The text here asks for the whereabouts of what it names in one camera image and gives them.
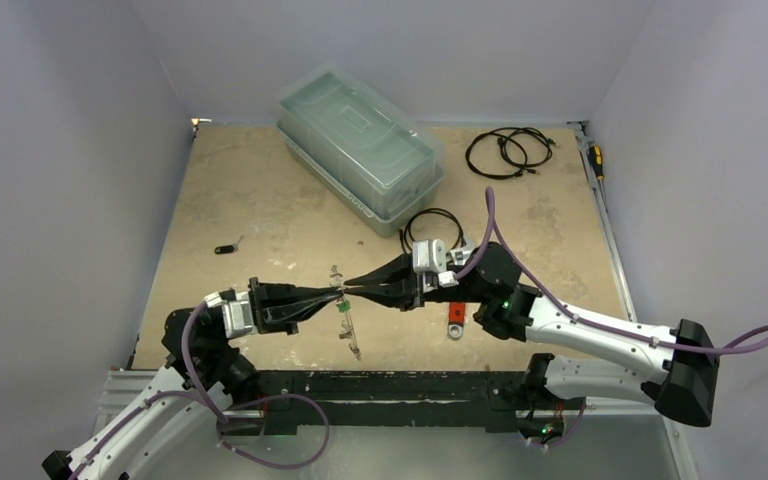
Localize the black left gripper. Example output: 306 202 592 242
245 275 342 334

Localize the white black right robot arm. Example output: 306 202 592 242
344 242 720 427

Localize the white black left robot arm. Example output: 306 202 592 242
42 279 343 479

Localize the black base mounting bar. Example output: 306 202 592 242
251 369 587 439

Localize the clear plastic storage box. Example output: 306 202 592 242
277 65 445 238

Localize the yellow black screwdriver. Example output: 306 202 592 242
587 145 605 182

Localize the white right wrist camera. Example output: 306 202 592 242
411 239 458 293

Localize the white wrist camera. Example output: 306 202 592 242
204 289 256 340
411 239 458 293

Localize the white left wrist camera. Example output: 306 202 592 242
204 289 256 340

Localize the black coiled cable near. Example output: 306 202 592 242
399 207 466 256

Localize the black coiled cable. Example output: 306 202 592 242
399 207 466 256
464 126 560 181

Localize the adjustable wrench red handle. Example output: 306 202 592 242
447 236 475 340

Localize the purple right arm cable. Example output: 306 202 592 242
453 186 768 356

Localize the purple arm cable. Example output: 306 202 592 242
69 301 230 480
453 186 768 356

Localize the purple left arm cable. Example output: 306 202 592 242
69 301 230 480

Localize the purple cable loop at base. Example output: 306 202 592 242
215 393 331 472

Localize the black coiled cable far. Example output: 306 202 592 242
464 126 560 181

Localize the aluminium frame rail right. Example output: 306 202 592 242
567 121 638 322

